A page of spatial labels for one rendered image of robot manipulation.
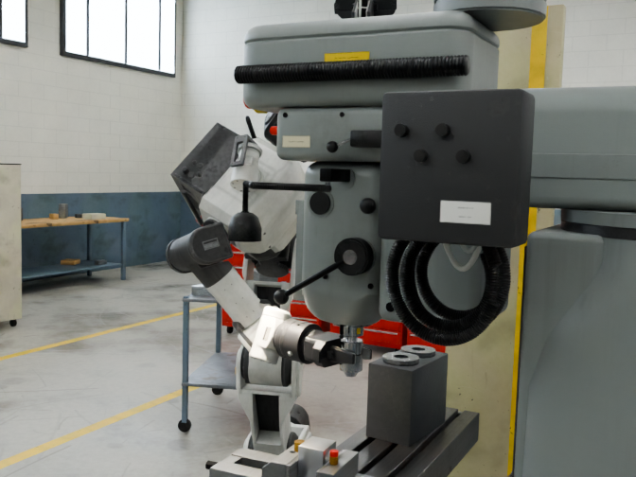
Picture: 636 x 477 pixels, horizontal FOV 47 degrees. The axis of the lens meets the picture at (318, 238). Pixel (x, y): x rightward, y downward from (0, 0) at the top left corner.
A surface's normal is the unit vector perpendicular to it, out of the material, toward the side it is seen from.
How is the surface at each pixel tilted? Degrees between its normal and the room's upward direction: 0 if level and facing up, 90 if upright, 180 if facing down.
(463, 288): 90
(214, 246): 73
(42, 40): 90
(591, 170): 90
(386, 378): 90
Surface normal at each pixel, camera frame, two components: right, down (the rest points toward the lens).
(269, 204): 0.48, 0.03
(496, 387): -0.46, 0.07
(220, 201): -0.12, -0.44
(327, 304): -0.42, 0.52
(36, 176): 0.89, 0.07
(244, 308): 0.28, 0.08
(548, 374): -0.71, -0.09
